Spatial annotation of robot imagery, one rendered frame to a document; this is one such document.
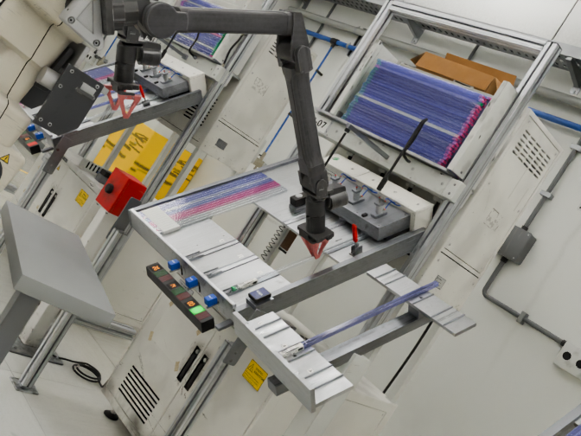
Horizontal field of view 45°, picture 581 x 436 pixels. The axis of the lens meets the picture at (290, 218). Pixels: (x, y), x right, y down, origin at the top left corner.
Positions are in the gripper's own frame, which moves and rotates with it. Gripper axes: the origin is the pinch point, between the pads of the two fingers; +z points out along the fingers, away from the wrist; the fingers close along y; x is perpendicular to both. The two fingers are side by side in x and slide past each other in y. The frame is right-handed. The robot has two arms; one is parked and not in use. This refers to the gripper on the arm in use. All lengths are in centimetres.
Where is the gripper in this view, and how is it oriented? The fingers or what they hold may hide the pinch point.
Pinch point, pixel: (316, 254)
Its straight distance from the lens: 211.9
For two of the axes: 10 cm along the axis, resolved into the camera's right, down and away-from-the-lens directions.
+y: -5.8, -4.0, 7.1
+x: -8.1, 3.1, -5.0
